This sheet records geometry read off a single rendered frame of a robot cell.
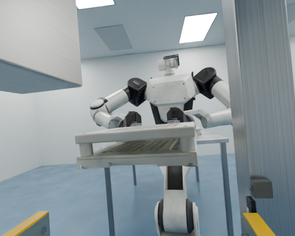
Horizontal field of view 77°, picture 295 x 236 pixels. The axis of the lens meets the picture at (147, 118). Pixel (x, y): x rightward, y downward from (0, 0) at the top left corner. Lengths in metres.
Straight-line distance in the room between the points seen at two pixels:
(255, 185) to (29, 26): 0.30
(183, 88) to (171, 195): 0.54
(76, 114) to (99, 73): 1.34
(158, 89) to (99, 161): 0.70
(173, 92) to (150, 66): 4.26
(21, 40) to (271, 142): 0.29
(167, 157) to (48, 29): 0.26
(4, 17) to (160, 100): 0.88
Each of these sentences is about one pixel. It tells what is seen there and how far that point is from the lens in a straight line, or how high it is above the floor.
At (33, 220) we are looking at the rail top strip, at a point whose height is 0.93.
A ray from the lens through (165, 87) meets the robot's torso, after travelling 1.02.
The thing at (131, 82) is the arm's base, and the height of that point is 1.28.
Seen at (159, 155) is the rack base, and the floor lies 0.98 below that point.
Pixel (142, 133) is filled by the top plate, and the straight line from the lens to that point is 0.35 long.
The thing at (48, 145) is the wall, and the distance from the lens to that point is 6.02.
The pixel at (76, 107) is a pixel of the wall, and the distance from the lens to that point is 5.59.
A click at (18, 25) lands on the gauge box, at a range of 0.22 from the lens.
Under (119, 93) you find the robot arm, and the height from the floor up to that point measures 1.21.
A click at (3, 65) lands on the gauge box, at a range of 0.20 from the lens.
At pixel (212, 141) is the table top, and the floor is 0.83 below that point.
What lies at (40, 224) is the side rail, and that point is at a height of 0.92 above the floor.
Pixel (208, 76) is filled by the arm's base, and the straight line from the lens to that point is 1.07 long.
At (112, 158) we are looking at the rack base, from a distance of 0.38.
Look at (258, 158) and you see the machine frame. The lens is 0.27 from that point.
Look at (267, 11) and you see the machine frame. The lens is 0.30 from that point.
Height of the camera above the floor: 1.05
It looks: 1 degrees up
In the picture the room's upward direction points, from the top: 5 degrees counter-clockwise
